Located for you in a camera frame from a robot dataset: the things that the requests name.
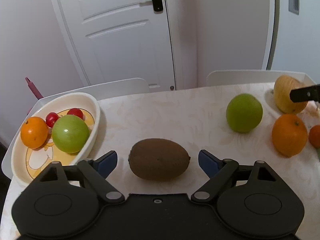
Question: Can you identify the red yellow apple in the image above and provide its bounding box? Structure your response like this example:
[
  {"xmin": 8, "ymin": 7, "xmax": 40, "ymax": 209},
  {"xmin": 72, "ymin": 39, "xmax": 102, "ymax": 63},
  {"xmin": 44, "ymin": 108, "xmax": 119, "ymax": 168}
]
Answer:
[{"xmin": 273, "ymin": 75, "xmax": 308, "ymax": 114}]

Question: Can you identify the small tangerine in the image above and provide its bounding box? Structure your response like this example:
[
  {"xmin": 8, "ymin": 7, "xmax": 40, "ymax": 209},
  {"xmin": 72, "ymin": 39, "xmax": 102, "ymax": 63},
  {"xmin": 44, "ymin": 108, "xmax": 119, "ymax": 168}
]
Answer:
[{"xmin": 309, "ymin": 125, "xmax": 320, "ymax": 149}]

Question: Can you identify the large orange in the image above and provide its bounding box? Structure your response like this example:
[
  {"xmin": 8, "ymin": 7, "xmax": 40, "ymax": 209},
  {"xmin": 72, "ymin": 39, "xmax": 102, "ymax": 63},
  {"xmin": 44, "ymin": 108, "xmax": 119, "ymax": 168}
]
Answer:
[{"xmin": 271, "ymin": 114, "xmax": 308, "ymax": 158}]

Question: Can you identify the brown kiwi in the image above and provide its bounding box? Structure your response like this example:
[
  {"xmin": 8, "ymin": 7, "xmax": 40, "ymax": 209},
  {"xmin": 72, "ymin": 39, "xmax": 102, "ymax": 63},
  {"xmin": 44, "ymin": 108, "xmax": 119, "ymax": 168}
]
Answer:
[{"xmin": 128, "ymin": 138, "xmax": 190, "ymax": 181}]

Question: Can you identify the green apple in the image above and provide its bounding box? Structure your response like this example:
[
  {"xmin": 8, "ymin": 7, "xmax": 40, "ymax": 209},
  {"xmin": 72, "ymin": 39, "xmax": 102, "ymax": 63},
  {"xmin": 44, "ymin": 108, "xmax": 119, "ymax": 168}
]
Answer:
[
  {"xmin": 52, "ymin": 115, "xmax": 90, "ymax": 154},
  {"xmin": 226, "ymin": 93, "xmax": 263, "ymax": 133}
]

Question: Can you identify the green apple in bowl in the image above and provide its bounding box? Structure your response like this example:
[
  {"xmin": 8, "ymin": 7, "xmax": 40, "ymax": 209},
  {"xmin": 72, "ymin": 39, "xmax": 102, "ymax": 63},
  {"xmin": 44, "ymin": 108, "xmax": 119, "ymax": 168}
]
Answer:
[{"xmin": 52, "ymin": 115, "xmax": 90, "ymax": 154}]

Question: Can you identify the white wardrobe door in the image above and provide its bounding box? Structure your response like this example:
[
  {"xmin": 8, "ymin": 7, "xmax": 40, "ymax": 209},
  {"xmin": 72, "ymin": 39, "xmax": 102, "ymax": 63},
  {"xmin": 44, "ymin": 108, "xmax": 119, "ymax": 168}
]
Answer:
[{"xmin": 265, "ymin": 0, "xmax": 319, "ymax": 83}]

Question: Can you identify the red cherry tomato right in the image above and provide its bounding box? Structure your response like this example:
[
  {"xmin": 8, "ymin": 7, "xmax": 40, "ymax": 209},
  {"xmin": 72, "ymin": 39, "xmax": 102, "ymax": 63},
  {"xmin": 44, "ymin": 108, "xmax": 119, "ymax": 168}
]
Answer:
[{"xmin": 67, "ymin": 108, "xmax": 85, "ymax": 120}]

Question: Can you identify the red cherry tomato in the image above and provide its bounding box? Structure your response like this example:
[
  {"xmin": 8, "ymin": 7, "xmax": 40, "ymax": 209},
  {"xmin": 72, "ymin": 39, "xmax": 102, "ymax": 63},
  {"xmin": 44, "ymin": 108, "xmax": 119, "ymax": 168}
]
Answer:
[
  {"xmin": 45, "ymin": 112, "xmax": 60, "ymax": 128},
  {"xmin": 67, "ymin": 108, "xmax": 85, "ymax": 120}
]

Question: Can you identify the white oval duck bowl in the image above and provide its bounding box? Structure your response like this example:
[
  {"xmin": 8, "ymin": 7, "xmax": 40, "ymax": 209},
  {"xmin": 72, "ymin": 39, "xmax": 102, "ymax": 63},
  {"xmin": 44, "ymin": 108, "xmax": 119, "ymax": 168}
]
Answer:
[{"xmin": 11, "ymin": 92, "xmax": 100, "ymax": 186}]

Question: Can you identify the red cherry tomato left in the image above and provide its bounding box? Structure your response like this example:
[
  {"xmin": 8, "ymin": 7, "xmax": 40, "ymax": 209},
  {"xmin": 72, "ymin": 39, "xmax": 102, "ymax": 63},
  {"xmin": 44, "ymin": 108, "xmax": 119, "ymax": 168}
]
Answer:
[{"xmin": 45, "ymin": 112, "xmax": 60, "ymax": 128}]

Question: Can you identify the orange in bowl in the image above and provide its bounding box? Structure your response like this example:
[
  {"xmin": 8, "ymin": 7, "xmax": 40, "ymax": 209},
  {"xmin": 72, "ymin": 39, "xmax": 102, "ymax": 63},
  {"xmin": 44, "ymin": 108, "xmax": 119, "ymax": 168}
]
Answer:
[{"xmin": 20, "ymin": 116, "xmax": 49, "ymax": 150}]

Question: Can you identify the white chair left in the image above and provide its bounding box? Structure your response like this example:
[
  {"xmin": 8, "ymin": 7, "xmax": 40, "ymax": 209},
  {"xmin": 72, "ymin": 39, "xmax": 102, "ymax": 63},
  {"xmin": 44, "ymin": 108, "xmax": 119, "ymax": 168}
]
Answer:
[{"xmin": 1, "ymin": 77, "xmax": 150, "ymax": 180}]

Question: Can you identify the white chair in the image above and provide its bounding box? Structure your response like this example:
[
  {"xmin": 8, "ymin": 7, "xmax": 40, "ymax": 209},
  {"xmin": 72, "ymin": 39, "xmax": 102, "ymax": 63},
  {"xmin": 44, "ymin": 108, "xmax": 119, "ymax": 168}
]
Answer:
[
  {"xmin": 206, "ymin": 70, "xmax": 316, "ymax": 86},
  {"xmin": 1, "ymin": 77, "xmax": 150, "ymax": 180}
]

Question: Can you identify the white chair right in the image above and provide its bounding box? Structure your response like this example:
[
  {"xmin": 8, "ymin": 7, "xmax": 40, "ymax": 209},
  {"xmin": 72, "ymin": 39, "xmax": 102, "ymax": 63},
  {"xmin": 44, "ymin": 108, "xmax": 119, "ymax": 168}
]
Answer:
[{"xmin": 206, "ymin": 70, "xmax": 316, "ymax": 86}]

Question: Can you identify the pink handled tool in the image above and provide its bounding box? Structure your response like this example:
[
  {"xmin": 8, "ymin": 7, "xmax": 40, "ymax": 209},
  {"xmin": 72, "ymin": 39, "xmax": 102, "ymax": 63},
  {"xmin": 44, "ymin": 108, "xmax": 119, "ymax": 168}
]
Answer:
[{"xmin": 25, "ymin": 77, "xmax": 43, "ymax": 100}]

